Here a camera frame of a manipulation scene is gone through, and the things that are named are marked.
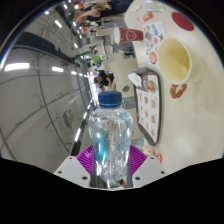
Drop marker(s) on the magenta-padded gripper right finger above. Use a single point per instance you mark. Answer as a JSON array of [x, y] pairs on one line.
[[138, 160]]

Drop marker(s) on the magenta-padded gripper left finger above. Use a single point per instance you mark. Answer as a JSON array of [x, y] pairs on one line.
[[85, 161]]

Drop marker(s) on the clear blue-capped water bottle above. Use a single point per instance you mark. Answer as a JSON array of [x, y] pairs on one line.
[[110, 140]]

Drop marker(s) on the ceiling air conditioner unit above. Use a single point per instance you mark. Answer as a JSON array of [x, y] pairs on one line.
[[69, 118]]

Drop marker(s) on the brown food tray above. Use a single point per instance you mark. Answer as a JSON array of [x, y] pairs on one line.
[[150, 110]]

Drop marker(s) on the white crumpled napkin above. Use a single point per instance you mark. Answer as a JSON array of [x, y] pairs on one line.
[[135, 80]]

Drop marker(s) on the cream chair with round hole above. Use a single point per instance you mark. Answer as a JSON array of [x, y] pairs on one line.
[[121, 75]]

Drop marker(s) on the ceiling strip lights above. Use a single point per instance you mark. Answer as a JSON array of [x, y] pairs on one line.
[[16, 66]]

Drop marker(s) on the colourful printed sticker sheet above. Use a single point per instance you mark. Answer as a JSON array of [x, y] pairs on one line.
[[153, 41]]

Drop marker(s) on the red paper cup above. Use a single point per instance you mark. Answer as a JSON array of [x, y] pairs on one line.
[[130, 35]]

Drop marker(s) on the small red printed packet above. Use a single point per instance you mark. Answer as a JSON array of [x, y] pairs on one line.
[[148, 16]]

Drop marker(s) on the flat round red coaster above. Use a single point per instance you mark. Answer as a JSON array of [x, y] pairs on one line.
[[182, 21]]

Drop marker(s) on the small white wrapper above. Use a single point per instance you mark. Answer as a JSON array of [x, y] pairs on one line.
[[135, 7]]

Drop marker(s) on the clear-wrapped paper receipt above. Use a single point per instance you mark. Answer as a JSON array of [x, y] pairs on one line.
[[155, 6]]

